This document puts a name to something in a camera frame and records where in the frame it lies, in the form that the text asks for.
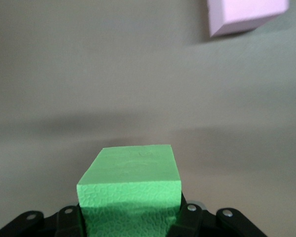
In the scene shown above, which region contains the green foam block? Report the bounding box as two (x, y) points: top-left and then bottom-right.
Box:
(76, 144), (183, 237)

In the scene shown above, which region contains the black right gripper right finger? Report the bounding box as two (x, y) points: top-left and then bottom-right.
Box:
(171, 199), (266, 237)

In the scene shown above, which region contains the pink foam block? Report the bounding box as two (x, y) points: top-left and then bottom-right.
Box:
(208, 0), (290, 39)

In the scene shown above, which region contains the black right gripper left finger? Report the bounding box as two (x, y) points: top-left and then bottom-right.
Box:
(0, 204), (86, 237)

